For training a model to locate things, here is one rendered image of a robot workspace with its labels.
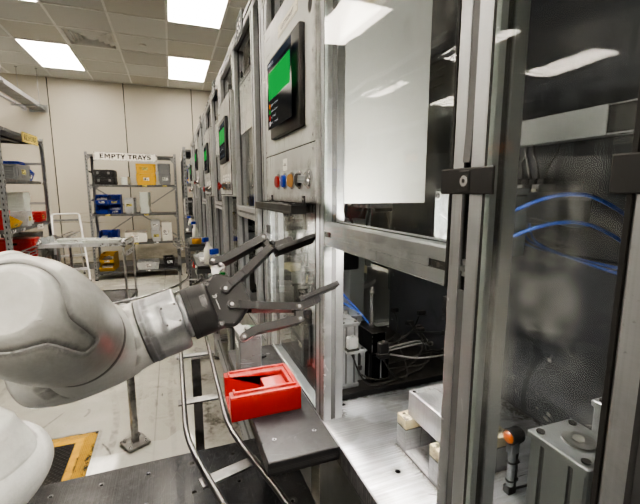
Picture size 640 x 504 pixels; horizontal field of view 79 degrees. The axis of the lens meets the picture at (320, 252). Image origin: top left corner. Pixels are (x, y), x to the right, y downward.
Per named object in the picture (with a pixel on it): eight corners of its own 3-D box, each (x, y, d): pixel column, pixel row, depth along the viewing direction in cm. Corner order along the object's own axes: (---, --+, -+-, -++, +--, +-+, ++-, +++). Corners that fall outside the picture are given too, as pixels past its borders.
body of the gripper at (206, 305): (194, 339, 51) (259, 312, 55) (172, 282, 53) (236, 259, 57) (197, 346, 58) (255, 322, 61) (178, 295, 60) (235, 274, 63)
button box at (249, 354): (235, 367, 108) (234, 326, 106) (263, 362, 111) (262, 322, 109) (240, 379, 101) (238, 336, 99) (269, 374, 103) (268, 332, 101)
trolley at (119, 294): (42, 331, 392) (32, 239, 378) (62, 315, 442) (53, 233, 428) (132, 324, 413) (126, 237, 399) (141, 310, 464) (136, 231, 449)
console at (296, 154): (258, 200, 115) (254, 33, 108) (346, 199, 125) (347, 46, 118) (302, 204, 76) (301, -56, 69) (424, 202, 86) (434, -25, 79)
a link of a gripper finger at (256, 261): (226, 301, 60) (219, 294, 60) (274, 252, 64) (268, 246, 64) (226, 294, 56) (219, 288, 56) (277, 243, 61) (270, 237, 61)
